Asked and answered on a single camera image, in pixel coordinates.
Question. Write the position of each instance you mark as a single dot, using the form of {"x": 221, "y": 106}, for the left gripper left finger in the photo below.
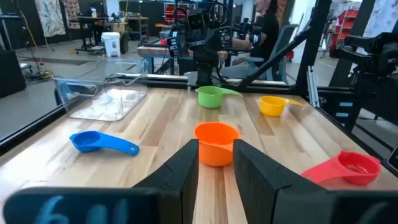
{"x": 174, "y": 186}

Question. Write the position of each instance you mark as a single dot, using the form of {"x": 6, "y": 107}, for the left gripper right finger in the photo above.
{"x": 264, "y": 193}

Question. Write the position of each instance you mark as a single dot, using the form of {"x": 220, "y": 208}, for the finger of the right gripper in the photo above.
{"x": 177, "y": 45}
{"x": 225, "y": 37}

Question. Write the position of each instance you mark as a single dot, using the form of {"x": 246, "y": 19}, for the green measuring cup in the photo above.
{"x": 210, "y": 98}

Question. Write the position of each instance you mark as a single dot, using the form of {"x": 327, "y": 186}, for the yellow measuring cup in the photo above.
{"x": 270, "y": 107}

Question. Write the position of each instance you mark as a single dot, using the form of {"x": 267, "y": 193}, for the blue measuring cup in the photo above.
{"x": 90, "y": 141}

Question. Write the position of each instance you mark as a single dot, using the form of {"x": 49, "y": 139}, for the red measuring cup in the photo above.
{"x": 357, "y": 169}

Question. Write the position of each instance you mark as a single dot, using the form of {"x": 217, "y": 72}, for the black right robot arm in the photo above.
{"x": 205, "y": 59}

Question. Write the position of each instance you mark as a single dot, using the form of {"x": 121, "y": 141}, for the clear plastic basket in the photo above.
{"x": 102, "y": 105}

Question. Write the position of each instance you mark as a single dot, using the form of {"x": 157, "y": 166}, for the red plastic crate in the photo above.
{"x": 169, "y": 14}

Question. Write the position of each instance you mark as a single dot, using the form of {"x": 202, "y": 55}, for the person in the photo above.
{"x": 267, "y": 31}

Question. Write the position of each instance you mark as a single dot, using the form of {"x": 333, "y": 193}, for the black bin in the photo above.
{"x": 124, "y": 42}

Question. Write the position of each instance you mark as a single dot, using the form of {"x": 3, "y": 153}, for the black diagonal brace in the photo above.
{"x": 273, "y": 59}

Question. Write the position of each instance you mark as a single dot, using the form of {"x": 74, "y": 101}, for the grey office chair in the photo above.
{"x": 284, "y": 40}

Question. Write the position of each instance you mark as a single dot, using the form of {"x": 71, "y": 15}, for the wooden desk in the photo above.
{"x": 118, "y": 26}

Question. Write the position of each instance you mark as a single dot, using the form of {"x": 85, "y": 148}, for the white plastic bin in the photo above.
{"x": 111, "y": 43}

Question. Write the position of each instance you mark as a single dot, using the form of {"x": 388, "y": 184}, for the black desk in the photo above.
{"x": 90, "y": 19}

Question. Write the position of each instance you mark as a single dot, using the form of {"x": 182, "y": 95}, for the red patterned hanging cloth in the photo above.
{"x": 72, "y": 12}

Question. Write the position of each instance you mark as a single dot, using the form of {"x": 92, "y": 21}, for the red storage bin rack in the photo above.
{"x": 348, "y": 21}

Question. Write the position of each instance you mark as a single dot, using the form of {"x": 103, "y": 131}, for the beige patterned hanging cloth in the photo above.
{"x": 49, "y": 18}

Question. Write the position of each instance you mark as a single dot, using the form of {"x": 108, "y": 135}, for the white floral cloth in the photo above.
{"x": 382, "y": 15}

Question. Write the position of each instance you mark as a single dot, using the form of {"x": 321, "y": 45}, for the black box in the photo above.
{"x": 11, "y": 74}

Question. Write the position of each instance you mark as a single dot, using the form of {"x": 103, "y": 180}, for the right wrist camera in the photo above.
{"x": 196, "y": 21}

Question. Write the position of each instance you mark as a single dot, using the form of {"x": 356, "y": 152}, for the black frame post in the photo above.
{"x": 314, "y": 46}

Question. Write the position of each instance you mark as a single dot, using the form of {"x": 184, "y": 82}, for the silver aluminium bracket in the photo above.
{"x": 313, "y": 87}

